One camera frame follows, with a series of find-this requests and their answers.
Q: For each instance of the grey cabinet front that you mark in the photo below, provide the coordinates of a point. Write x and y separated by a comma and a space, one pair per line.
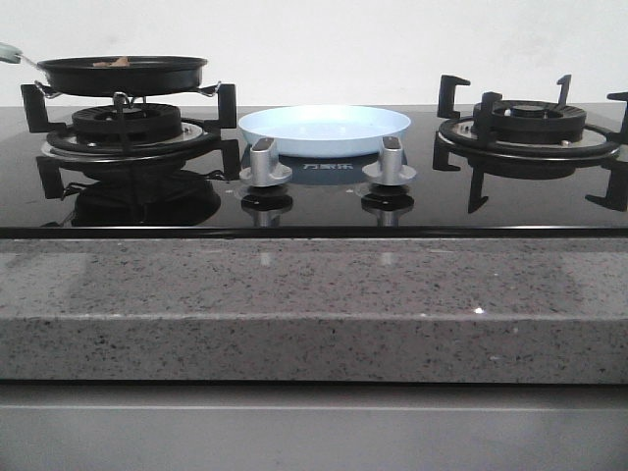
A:
311, 427

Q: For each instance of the brown meat pieces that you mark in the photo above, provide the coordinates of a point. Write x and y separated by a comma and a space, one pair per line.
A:
120, 62

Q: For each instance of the silver stove knob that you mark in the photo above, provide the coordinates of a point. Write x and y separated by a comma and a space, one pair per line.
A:
389, 169
265, 169

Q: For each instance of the black burner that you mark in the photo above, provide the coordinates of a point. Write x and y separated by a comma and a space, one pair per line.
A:
143, 123
536, 122

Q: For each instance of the left silver stove knob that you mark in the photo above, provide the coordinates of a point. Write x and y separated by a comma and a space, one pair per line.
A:
265, 169

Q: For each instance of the right silver stove knob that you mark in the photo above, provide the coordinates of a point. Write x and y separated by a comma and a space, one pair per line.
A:
389, 169

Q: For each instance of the black frying pan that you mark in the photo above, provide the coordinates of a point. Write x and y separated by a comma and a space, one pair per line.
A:
146, 76

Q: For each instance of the right black burner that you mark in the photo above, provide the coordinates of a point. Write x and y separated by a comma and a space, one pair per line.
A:
536, 122

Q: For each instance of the left black pan support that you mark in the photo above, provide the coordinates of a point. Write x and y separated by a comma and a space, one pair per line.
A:
125, 141

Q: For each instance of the light blue plate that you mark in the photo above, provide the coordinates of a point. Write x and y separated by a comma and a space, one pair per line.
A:
324, 131

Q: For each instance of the black glass gas stove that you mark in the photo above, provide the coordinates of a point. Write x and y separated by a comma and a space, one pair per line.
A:
453, 195

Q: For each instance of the left black burner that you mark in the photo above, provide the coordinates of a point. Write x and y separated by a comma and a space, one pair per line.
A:
143, 123

